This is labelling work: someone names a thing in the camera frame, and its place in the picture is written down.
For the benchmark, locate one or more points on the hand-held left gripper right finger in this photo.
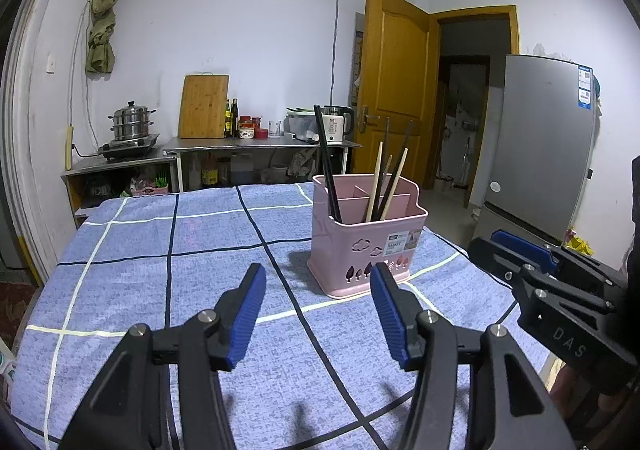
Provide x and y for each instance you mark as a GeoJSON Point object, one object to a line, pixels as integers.
{"type": "Point", "coordinates": [392, 315]}

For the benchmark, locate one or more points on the steel steamer pot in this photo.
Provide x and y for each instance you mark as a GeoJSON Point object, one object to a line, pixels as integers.
{"type": "Point", "coordinates": [131, 122]}

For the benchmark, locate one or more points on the white door frame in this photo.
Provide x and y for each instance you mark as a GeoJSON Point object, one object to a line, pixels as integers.
{"type": "Point", "coordinates": [20, 155]}

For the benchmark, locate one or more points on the dark oil bottle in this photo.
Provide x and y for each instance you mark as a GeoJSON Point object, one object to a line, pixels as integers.
{"type": "Point", "coordinates": [234, 116]}
{"type": "Point", "coordinates": [227, 119]}

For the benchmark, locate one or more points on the long steel table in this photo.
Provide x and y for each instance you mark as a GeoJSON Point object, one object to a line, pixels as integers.
{"type": "Point", "coordinates": [225, 142]}

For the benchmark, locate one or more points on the low steel table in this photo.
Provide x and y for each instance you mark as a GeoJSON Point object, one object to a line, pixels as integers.
{"type": "Point", "coordinates": [125, 166]}

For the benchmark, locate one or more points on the black induction cooker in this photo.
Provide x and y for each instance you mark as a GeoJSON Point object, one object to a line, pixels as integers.
{"type": "Point", "coordinates": [127, 149]}

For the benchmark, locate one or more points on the red tin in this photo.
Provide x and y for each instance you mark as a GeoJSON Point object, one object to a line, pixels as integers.
{"type": "Point", "coordinates": [261, 133]}

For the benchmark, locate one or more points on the pink utensil basket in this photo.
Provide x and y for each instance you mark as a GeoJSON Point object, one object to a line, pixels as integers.
{"type": "Point", "coordinates": [350, 240]}

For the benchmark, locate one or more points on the white wall switch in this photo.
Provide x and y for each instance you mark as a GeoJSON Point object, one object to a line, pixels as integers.
{"type": "Point", "coordinates": [51, 62]}

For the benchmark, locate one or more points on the yellow plastic bag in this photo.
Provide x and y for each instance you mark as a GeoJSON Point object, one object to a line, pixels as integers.
{"type": "Point", "coordinates": [577, 244]}

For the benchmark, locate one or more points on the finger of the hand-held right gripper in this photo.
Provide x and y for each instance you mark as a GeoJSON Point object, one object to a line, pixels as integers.
{"type": "Point", "coordinates": [525, 247]}
{"type": "Point", "coordinates": [492, 257]}

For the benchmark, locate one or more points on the white jar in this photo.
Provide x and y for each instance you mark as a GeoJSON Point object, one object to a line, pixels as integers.
{"type": "Point", "coordinates": [246, 132]}

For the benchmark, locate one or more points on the grey fridge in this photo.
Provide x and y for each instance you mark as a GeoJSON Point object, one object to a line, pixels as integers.
{"type": "Point", "coordinates": [540, 145]}

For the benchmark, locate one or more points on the blue checked blanket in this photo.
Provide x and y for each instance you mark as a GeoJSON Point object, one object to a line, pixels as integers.
{"type": "Point", "coordinates": [125, 290]}

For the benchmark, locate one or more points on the green hanging cloth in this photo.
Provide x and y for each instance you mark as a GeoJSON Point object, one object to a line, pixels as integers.
{"type": "Point", "coordinates": [102, 15]}

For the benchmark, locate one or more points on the yellowed power strip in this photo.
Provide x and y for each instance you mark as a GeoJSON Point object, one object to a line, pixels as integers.
{"type": "Point", "coordinates": [69, 147]}

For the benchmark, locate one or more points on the translucent plastic jug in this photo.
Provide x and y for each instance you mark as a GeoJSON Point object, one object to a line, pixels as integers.
{"type": "Point", "coordinates": [242, 170]}

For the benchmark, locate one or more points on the white electric kettle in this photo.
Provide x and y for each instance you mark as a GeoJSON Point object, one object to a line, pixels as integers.
{"type": "Point", "coordinates": [336, 127]}

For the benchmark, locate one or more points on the clear drinking glass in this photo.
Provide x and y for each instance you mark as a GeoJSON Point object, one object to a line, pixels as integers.
{"type": "Point", "coordinates": [274, 128]}

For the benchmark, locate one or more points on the clear plastic container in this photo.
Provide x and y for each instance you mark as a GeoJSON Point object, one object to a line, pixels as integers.
{"type": "Point", "coordinates": [300, 122]}

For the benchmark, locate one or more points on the yellow door frame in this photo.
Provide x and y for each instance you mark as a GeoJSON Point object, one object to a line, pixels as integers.
{"type": "Point", "coordinates": [475, 12]}

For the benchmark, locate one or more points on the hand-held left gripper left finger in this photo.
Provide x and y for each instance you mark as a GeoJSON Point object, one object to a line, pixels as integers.
{"type": "Point", "coordinates": [247, 310]}

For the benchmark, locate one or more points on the brown sauce bottle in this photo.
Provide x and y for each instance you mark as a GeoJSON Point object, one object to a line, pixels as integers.
{"type": "Point", "coordinates": [210, 170]}

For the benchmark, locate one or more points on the yellow wooden door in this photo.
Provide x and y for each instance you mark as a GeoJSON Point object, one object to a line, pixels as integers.
{"type": "Point", "coordinates": [395, 80]}

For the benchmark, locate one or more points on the black chopstick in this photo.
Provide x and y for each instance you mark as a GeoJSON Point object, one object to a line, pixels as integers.
{"type": "Point", "coordinates": [323, 155]}
{"type": "Point", "coordinates": [328, 155]}
{"type": "Point", "coordinates": [386, 140]}

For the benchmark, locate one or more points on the pink storage basket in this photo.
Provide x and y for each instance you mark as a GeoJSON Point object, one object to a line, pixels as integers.
{"type": "Point", "coordinates": [147, 187]}

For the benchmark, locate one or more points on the wooden cutting board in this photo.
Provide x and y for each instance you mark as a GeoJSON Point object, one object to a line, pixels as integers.
{"type": "Point", "coordinates": [204, 105]}

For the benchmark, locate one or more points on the wooden chopstick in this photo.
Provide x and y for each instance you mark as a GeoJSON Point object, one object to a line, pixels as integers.
{"type": "Point", "coordinates": [374, 180]}
{"type": "Point", "coordinates": [384, 185]}
{"type": "Point", "coordinates": [396, 180]}

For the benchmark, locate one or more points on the wall chart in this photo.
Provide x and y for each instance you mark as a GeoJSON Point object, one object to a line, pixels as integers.
{"type": "Point", "coordinates": [357, 45]}

